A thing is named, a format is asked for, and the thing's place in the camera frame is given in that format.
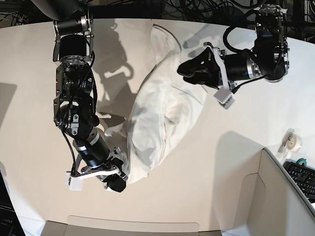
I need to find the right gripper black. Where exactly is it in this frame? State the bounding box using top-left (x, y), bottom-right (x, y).
top-left (76, 146), bottom-right (127, 193)

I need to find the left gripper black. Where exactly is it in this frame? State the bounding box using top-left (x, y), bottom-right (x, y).
top-left (177, 42), bottom-right (231, 90)

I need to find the white t-shirt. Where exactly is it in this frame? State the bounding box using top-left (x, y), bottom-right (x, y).
top-left (103, 24), bottom-right (207, 184)

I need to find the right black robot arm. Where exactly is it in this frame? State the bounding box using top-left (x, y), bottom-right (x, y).
top-left (34, 0), bottom-right (127, 192)

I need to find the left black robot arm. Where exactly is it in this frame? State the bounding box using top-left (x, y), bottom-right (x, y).
top-left (177, 0), bottom-right (289, 93)

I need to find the white tape dispenser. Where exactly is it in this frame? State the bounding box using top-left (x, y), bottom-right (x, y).
top-left (278, 128), bottom-right (302, 159)

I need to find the green tape roll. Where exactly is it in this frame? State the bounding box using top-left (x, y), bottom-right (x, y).
top-left (296, 158), bottom-right (307, 166)

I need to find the beige cardboard side panel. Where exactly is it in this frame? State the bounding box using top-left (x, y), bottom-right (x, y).
top-left (213, 148), bottom-right (315, 236)

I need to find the black computer keyboard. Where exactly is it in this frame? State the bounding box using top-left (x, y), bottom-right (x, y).
top-left (283, 162), bottom-right (315, 203)

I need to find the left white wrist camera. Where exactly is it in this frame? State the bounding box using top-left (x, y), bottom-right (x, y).
top-left (214, 88), bottom-right (235, 110)

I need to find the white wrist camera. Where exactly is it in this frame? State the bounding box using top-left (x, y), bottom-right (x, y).
top-left (64, 172), bottom-right (83, 191)
top-left (214, 88), bottom-right (235, 110)

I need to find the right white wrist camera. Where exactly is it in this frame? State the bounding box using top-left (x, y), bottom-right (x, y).
top-left (64, 172), bottom-right (83, 191)

